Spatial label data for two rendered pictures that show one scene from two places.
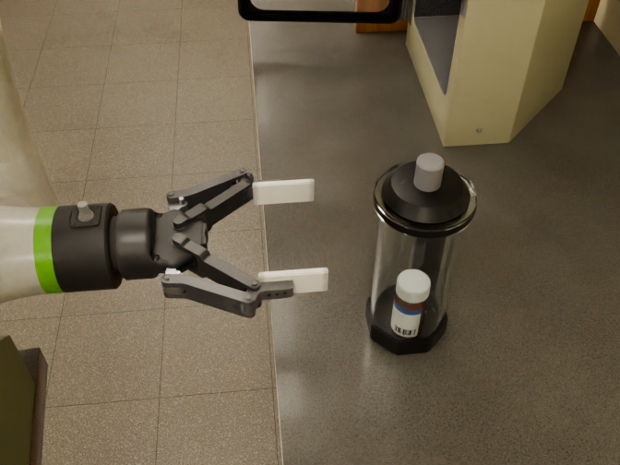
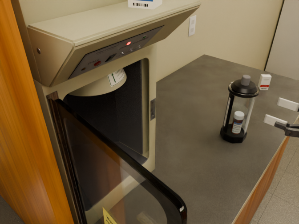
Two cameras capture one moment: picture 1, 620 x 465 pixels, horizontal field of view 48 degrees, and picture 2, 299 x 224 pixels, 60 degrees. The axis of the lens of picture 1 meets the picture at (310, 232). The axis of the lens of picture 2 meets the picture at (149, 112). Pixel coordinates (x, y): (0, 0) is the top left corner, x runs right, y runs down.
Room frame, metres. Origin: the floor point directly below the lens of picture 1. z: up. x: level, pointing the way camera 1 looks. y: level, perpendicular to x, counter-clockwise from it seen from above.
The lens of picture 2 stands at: (1.36, 0.22, 1.62)
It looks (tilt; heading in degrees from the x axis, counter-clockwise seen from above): 35 degrees down; 225
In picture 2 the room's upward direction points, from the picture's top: straight up
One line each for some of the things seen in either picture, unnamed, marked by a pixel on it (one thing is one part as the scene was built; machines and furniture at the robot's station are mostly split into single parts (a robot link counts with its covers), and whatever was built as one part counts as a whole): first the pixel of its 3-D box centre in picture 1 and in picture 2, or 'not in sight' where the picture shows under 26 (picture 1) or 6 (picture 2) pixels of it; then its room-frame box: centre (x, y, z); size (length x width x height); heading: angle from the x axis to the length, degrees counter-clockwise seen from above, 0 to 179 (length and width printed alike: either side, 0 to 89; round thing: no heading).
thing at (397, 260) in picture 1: (414, 261); (238, 111); (0.54, -0.12, 1.06); 0.11 x 0.11 x 0.21
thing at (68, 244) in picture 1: (92, 244); not in sight; (0.51, 0.23, 1.12); 0.09 x 0.06 x 0.12; 6
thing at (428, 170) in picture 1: (426, 184); (244, 84); (0.54, -0.12, 1.18); 0.09 x 0.09 x 0.07
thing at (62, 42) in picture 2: not in sight; (128, 38); (1.05, -0.14, 1.46); 0.32 x 0.11 x 0.10; 6
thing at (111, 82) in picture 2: not in sight; (90, 69); (1.05, -0.30, 1.34); 0.18 x 0.18 x 0.05
